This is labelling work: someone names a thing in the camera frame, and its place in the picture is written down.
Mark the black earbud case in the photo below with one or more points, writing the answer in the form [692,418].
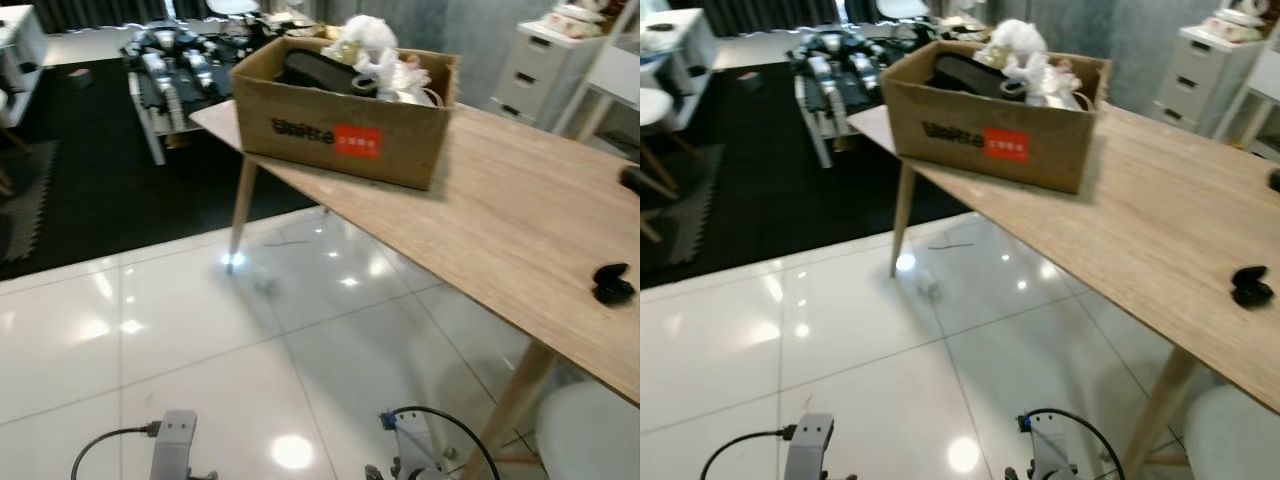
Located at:
[1252,288]
[612,285]

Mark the black round object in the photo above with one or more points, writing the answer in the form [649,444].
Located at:
[630,180]
[1274,180]

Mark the grey foam mat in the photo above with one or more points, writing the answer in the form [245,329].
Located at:
[25,200]
[700,200]

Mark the white chair wooden legs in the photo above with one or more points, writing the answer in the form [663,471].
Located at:
[655,110]
[8,140]

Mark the black rug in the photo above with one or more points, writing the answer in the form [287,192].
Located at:
[100,180]
[770,170]

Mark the white side table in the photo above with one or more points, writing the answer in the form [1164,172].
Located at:
[610,90]
[1255,110]

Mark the light wooden table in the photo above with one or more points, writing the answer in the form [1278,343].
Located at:
[1130,220]
[480,200]

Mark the small black device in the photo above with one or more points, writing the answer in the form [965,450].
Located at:
[750,82]
[80,79]

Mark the white shelf unit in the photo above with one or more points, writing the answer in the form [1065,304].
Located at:
[675,50]
[20,50]

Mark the white plastic chair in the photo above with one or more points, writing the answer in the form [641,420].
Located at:
[1235,440]
[590,435]

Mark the white drawer cabinet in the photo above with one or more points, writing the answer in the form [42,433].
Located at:
[530,70]
[1195,80]

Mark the clutter pile on cabinet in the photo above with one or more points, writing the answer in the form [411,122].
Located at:
[1240,25]
[575,20]

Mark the dark grey curtain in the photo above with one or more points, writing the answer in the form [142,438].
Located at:
[100,12]
[780,15]

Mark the brown cardboard box red label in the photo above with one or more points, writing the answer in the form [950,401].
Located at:
[990,140]
[340,140]

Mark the white plush toy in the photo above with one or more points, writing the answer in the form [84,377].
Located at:
[370,40]
[1020,45]

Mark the white round seat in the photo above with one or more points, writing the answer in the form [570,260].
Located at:
[900,8]
[232,6]

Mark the black oblong object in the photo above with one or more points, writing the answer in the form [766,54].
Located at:
[965,75]
[320,72]

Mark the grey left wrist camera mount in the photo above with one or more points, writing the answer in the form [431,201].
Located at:
[812,450]
[175,445]

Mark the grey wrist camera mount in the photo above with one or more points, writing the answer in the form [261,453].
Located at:
[412,445]
[1050,450]
[175,445]
[812,450]

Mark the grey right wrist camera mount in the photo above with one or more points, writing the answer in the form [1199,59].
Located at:
[1050,450]
[412,445]

